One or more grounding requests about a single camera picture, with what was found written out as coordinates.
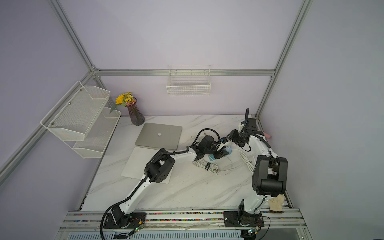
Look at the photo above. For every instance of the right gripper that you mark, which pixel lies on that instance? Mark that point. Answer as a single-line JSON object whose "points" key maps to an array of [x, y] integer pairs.
{"points": [[233, 134]]}

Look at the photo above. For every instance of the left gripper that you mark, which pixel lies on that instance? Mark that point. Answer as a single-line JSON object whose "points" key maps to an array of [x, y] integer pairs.
{"points": [[220, 155]]}

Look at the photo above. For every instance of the turquoise power strip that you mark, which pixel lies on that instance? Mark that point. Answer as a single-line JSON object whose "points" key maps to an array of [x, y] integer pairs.
{"points": [[223, 152]]}

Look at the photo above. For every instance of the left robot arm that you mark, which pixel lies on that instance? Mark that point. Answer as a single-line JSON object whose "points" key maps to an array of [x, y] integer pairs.
{"points": [[156, 171]]}

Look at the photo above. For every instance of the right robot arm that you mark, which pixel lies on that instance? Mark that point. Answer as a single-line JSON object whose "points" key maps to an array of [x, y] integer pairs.
{"points": [[269, 173]]}

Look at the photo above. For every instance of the silver grey laptop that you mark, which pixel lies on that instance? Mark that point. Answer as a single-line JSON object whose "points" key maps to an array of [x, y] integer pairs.
{"points": [[159, 136]]}

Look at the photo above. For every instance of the white laptop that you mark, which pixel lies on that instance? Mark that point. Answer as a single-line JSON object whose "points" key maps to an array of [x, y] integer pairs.
{"points": [[135, 166]]}

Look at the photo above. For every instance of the purple pink spatula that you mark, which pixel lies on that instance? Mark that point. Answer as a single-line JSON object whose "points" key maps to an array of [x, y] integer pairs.
{"points": [[267, 135]]}

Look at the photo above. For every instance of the cream knitted glove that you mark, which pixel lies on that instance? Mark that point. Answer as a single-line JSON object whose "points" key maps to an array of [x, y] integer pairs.
{"points": [[276, 204]]}

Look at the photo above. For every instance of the purple glass vase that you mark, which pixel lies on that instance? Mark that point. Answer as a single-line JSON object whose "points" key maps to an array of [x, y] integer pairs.
{"points": [[137, 118]]}

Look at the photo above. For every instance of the yellow flower bouquet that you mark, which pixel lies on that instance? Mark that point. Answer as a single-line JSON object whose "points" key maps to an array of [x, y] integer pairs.
{"points": [[125, 100]]}

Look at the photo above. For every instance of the white two-tier mesh shelf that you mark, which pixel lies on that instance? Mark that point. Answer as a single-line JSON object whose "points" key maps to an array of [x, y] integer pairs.
{"points": [[82, 120]]}

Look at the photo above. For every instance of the white wire wall basket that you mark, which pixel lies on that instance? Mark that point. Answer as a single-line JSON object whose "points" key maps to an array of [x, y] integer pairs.
{"points": [[189, 80]]}

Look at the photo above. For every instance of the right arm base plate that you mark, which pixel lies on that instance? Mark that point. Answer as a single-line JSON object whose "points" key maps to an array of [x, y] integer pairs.
{"points": [[233, 219]]}

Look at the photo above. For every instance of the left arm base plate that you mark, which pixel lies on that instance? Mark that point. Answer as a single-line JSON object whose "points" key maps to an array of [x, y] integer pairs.
{"points": [[130, 221]]}

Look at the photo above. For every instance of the aluminium frame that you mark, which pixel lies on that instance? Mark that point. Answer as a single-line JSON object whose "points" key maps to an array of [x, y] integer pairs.
{"points": [[176, 57]]}

